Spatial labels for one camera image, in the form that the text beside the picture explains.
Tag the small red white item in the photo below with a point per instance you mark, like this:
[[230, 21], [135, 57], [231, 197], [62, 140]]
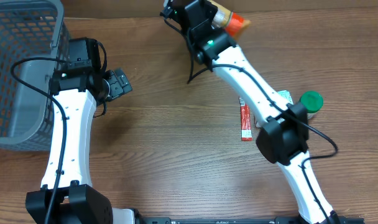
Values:
[[246, 130]]

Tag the red orange snack bag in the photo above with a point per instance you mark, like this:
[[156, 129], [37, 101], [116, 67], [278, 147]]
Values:
[[231, 22]]

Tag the teal wet wipes pack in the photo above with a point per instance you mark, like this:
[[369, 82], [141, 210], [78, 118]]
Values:
[[286, 94]]

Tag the grey plastic shopping basket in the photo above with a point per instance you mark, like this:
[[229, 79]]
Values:
[[33, 41]]

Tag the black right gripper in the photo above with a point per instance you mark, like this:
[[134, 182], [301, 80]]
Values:
[[204, 5]]

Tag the green lid jar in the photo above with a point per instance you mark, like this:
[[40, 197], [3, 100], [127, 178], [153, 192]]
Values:
[[313, 102]]

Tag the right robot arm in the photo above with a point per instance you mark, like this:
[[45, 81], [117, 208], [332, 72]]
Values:
[[284, 128]]

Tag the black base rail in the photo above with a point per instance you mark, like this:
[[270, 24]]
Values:
[[167, 220]]

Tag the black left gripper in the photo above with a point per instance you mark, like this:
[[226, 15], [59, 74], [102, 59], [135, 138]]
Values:
[[84, 50]]

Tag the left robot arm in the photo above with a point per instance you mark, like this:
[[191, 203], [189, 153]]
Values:
[[66, 194]]

